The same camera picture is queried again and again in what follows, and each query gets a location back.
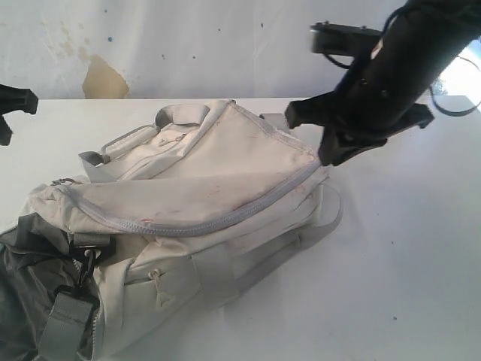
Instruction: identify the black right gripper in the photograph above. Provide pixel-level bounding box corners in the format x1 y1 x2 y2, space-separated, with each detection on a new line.
284 7 470 166

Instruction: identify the white fabric backpack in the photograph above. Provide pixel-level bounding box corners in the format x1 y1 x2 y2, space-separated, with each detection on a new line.
1 100 337 360

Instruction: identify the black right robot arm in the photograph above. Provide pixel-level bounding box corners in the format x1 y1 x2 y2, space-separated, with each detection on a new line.
285 1 480 166

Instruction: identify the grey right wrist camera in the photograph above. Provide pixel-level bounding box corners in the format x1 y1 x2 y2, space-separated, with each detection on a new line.
310 22 382 70

